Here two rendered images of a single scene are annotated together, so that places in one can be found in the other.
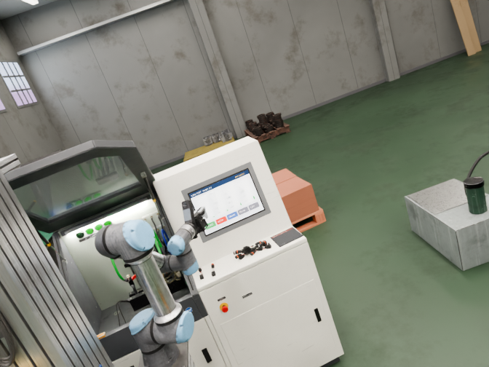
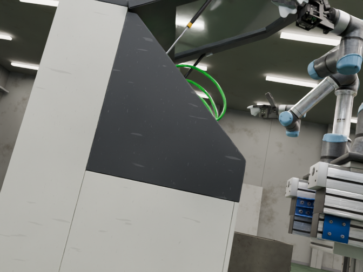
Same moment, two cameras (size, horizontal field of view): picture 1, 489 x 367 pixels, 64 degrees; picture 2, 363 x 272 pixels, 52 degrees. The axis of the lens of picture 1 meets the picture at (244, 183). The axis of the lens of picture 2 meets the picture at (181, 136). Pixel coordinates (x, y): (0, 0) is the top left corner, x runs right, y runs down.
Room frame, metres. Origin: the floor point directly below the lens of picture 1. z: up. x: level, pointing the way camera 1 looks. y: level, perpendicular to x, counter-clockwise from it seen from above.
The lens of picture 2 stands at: (1.84, 2.54, 0.71)
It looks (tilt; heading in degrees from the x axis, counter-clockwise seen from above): 12 degrees up; 280
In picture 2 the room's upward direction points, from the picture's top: 12 degrees clockwise
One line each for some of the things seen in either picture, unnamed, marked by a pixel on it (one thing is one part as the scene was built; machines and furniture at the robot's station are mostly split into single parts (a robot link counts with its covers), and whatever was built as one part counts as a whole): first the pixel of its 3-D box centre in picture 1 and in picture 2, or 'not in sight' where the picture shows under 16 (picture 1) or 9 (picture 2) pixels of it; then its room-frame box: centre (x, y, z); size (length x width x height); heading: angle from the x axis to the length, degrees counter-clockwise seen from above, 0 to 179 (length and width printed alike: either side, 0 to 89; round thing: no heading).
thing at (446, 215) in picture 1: (462, 197); not in sight; (2.89, -1.67, 0.38); 0.78 x 0.64 x 0.75; 0
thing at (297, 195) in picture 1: (256, 213); not in sight; (4.39, -0.01, 0.25); 1.36 x 0.93 x 0.49; 101
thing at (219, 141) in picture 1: (208, 146); not in sight; (9.50, 0.51, 0.18); 1.34 x 0.90 x 0.36; 92
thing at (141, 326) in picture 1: (148, 328); (334, 146); (1.40, 0.58, 1.20); 0.13 x 0.12 x 0.14; 67
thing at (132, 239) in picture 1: (153, 284); (342, 116); (1.35, 0.46, 1.41); 0.15 x 0.12 x 0.55; 67
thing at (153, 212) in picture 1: (156, 230); not in sight; (2.45, 0.65, 1.20); 0.13 x 0.03 x 0.31; 100
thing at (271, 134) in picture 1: (264, 124); not in sight; (9.36, -0.93, 0.25); 1.31 x 0.91 x 0.49; 2
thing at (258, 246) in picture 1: (251, 248); not in sight; (2.13, 0.09, 1.01); 0.23 x 0.11 x 0.06; 100
